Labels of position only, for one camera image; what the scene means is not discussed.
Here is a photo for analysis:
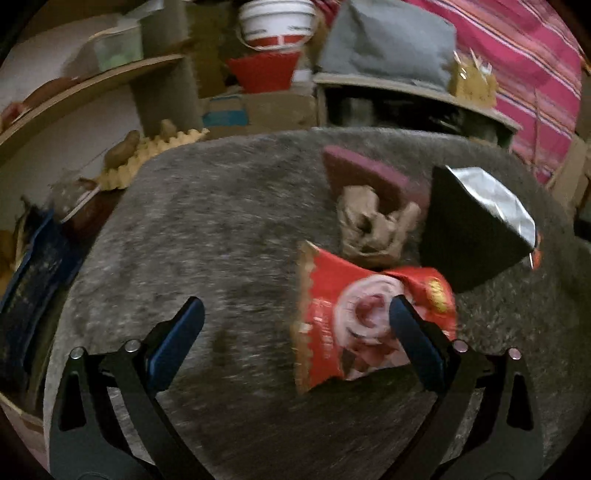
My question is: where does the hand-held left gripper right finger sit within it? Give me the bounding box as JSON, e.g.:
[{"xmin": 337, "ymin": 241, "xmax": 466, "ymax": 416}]
[{"xmin": 379, "ymin": 294, "xmax": 546, "ymax": 480}]

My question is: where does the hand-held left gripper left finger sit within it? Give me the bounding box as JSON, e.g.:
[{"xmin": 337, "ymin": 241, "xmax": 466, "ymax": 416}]
[{"xmin": 48, "ymin": 296, "xmax": 218, "ymax": 480}]

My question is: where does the red snack packet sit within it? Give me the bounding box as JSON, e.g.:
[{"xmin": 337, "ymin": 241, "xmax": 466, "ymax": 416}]
[{"xmin": 290, "ymin": 240, "xmax": 459, "ymax": 394}]

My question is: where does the black foil packet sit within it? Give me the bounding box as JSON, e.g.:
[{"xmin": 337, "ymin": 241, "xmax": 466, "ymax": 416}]
[{"xmin": 417, "ymin": 165, "xmax": 539, "ymax": 295}]

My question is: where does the brown paper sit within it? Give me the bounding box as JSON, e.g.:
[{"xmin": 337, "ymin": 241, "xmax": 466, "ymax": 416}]
[{"xmin": 336, "ymin": 185, "xmax": 422, "ymax": 267}]

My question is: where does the maroon packet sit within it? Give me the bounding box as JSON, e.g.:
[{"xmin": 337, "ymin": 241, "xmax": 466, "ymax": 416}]
[{"xmin": 321, "ymin": 145, "xmax": 431, "ymax": 219}]

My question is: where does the dark blue plastic crate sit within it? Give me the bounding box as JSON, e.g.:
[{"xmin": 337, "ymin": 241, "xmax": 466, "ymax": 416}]
[{"xmin": 0, "ymin": 209, "xmax": 71, "ymax": 371}]

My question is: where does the egg tray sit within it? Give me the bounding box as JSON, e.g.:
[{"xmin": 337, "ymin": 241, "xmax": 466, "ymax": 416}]
[{"xmin": 98, "ymin": 128, "xmax": 211, "ymax": 191}]

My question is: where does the blue cardboard box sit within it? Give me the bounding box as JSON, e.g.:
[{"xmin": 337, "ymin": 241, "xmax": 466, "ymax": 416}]
[{"xmin": 202, "ymin": 94, "xmax": 248, "ymax": 128}]

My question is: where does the low wooden cabinet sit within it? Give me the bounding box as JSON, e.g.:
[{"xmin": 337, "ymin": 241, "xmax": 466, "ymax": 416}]
[{"xmin": 313, "ymin": 73, "xmax": 523, "ymax": 149}]

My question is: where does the brown cardboard box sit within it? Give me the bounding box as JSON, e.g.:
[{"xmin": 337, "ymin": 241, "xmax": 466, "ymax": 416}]
[{"xmin": 245, "ymin": 92, "xmax": 320, "ymax": 130}]

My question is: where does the wooden utensil holder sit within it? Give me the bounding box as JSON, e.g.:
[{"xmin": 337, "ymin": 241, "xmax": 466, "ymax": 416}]
[{"xmin": 450, "ymin": 50, "xmax": 500, "ymax": 110}]

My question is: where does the wooden shelf unit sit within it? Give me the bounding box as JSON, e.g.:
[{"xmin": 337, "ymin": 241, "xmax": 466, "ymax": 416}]
[{"xmin": 0, "ymin": 0, "xmax": 205, "ymax": 222}]

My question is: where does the red plastic basket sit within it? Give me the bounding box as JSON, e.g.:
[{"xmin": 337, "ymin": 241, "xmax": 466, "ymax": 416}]
[{"xmin": 226, "ymin": 51, "xmax": 302, "ymax": 94}]

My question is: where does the translucent plastic container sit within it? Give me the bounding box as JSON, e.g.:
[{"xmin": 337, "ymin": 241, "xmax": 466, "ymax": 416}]
[{"xmin": 78, "ymin": 22, "xmax": 145, "ymax": 71}]

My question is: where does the red striped cloth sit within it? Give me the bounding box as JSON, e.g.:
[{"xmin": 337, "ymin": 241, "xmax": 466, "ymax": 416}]
[{"xmin": 406, "ymin": 0, "xmax": 591, "ymax": 186}]

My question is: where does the grey cushion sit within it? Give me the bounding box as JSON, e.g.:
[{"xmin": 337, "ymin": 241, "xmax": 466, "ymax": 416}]
[{"xmin": 318, "ymin": 0, "xmax": 459, "ymax": 94}]

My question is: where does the white plastic bucket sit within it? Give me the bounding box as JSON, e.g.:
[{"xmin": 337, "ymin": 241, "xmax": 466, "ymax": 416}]
[{"xmin": 237, "ymin": 0, "xmax": 318, "ymax": 49}]

